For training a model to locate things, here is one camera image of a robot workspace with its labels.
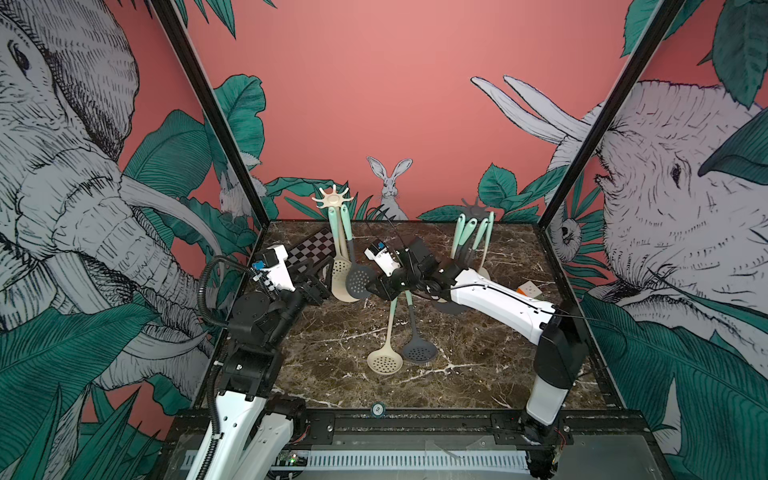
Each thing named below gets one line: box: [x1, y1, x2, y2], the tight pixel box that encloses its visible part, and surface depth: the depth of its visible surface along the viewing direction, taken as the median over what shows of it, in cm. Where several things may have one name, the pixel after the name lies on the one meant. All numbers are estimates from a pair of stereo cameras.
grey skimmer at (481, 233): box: [472, 218, 489, 250], surface depth 72 cm
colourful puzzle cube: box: [516, 280, 543, 299], surface depth 97 cm
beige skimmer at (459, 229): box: [450, 213, 466, 259], surface depth 72 cm
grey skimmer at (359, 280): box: [341, 204, 373, 300], surface depth 86 cm
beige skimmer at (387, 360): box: [367, 297, 403, 376], surface depth 86 cm
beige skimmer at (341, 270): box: [328, 206, 360, 303], surface depth 86 cm
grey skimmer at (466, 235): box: [455, 218, 478, 262], surface depth 71 cm
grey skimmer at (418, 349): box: [402, 290, 438, 364], surface depth 89 cm
